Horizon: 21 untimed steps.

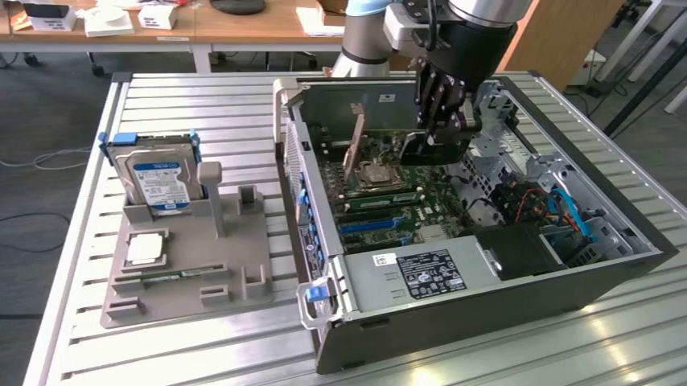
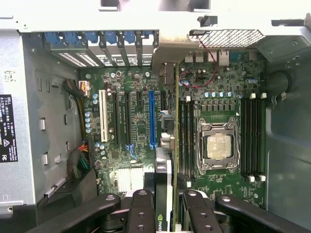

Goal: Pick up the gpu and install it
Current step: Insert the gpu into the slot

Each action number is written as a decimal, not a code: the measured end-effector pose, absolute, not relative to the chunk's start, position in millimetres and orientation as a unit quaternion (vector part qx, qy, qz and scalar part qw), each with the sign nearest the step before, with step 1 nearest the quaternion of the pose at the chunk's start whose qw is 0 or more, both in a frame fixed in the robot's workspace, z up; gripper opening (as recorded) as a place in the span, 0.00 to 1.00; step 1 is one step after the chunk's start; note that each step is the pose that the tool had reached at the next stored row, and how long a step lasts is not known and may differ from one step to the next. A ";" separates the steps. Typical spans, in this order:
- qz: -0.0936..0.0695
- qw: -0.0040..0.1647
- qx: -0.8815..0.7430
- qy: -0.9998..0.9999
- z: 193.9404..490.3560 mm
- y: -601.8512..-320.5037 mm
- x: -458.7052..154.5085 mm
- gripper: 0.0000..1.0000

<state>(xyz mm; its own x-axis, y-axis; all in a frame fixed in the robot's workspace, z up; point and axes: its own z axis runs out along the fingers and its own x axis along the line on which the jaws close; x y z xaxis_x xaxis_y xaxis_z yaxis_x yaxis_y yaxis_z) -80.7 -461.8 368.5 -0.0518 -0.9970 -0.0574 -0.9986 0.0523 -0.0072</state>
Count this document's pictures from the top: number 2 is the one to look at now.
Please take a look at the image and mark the silver chipset heatsink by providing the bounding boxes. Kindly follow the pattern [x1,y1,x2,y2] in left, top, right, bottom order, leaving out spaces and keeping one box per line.
[118,166,145,194]

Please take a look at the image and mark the metal CPU socket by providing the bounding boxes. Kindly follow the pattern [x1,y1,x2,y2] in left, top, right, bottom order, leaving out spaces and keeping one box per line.
[196,116,241,176]

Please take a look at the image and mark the black plastic shroud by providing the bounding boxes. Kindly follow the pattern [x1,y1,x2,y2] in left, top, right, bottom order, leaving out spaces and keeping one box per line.
[36,167,99,214]

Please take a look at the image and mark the installed CPU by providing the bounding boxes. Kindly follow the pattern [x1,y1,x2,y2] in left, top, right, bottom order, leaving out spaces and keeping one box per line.
[206,134,233,159]

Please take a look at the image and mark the RAM slot white latches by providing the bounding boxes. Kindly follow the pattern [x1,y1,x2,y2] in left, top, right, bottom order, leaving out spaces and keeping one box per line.
[185,96,191,183]
[247,93,255,183]
[259,92,267,182]

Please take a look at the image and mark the blue expansion slot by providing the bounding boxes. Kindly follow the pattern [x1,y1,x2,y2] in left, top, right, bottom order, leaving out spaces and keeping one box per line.
[148,91,157,149]

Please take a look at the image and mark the long black expansion slot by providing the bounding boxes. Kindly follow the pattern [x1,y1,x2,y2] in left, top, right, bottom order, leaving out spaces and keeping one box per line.
[125,92,134,146]

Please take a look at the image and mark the white expansion slot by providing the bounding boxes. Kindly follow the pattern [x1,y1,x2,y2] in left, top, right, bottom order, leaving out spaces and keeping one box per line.
[99,89,108,143]

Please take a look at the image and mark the black open PC case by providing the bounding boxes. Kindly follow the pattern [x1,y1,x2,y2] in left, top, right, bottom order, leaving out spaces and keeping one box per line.
[0,0,311,233]

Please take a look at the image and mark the green motherboard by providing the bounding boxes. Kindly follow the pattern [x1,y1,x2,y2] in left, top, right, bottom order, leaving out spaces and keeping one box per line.
[77,48,267,214]

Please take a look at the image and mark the silver power supply unit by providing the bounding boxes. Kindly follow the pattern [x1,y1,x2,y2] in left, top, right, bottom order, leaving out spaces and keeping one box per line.
[0,29,82,207]

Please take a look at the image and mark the multicolour power wire bundle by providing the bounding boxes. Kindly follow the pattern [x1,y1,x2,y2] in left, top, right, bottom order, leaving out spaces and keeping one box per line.
[67,142,91,183]

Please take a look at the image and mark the yellow black power wire bundle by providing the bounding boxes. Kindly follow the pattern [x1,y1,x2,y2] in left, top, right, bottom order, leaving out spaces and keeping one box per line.
[62,78,91,136]

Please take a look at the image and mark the thin red black wire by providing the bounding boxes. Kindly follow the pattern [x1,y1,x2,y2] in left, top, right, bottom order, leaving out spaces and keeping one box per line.
[179,36,221,88]

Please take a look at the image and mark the black intrusion switch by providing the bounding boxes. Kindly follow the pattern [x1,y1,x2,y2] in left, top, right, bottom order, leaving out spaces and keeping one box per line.
[197,15,219,28]

